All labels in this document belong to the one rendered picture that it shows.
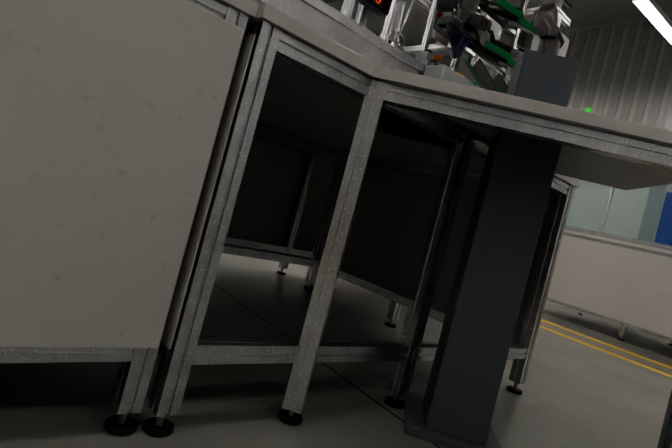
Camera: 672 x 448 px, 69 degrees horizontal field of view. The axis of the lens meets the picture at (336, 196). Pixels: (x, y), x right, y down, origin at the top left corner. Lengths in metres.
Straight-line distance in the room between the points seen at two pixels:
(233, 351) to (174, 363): 0.13
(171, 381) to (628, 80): 10.75
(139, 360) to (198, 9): 0.66
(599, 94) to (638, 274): 6.53
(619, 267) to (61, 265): 4.98
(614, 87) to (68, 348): 10.90
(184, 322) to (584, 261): 4.85
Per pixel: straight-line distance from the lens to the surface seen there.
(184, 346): 1.05
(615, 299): 5.39
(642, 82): 11.14
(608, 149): 1.25
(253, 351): 1.13
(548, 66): 1.48
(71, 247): 0.92
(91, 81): 0.90
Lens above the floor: 0.52
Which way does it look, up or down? 1 degrees up
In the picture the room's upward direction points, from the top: 15 degrees clockwise
